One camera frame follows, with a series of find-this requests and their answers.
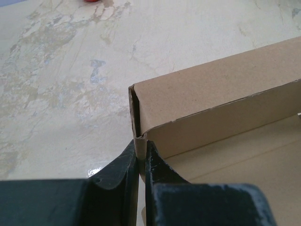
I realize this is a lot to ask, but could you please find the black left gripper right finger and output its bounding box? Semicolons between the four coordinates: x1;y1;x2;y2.
145;141;277;226

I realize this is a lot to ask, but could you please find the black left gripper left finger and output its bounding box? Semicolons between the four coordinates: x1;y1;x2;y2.
0;142;139;226

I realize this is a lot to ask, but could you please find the brown cardboard box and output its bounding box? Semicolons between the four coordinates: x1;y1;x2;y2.
128;37;301;226

